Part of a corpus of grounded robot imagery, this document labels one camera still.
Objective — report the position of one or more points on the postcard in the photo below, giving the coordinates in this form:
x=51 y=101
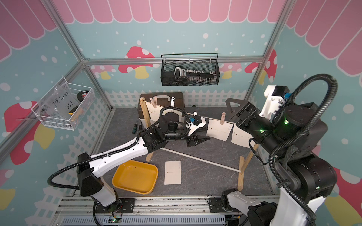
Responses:
x=240 y=137
x=154 y=112
x=172 y=173
x=219 y=131

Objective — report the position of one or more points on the black tape roll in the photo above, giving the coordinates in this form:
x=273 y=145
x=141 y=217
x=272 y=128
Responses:
x=82 y=95

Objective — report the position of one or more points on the socket set in basket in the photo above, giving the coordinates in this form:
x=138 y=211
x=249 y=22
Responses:
x=189 y=77

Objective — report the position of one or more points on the green handled screwdriver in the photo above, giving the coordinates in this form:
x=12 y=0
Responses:
x=135 y=128

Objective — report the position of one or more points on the brown lidded storage box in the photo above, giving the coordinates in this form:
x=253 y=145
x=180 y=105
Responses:
x=163 y=99

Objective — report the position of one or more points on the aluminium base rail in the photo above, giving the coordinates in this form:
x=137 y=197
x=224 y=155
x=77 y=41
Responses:
x=148 y=211

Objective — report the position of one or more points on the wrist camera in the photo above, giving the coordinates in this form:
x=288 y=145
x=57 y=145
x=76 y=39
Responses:
x=196 y=124
x=275 y=100

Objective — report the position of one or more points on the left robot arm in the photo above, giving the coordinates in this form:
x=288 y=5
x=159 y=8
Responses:
x=91 y=168

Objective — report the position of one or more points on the pink clothespin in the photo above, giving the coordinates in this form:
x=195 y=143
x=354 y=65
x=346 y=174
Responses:
x=222 y=119
x=154 y=102

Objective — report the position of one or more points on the yellow plastic tray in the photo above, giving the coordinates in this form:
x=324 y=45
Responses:
x=136 y=177

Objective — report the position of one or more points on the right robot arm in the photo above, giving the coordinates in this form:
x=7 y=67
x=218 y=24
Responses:
x=304 y=179

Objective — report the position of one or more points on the yellow handled screwdriver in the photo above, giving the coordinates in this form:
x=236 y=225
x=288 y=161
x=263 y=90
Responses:
x=140 y=127

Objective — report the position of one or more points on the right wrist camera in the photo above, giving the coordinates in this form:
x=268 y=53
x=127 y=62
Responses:
x=275 y=100

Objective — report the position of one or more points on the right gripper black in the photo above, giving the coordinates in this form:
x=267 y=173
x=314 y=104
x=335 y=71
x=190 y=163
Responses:
x=244 y=120

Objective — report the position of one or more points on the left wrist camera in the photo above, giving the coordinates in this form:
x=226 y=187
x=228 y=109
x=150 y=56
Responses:
x=196 y=124

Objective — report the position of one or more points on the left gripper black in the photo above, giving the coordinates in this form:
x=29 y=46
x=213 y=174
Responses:
x=195 y=141

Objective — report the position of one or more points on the wooden clothesline rack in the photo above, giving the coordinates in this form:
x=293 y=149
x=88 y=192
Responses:
x=243 y=163

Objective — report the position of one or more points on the black wire mesh basket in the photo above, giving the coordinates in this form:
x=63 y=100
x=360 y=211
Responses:
x=194 y=69

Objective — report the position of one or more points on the white wire basket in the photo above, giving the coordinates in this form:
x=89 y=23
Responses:
x=59 y=107

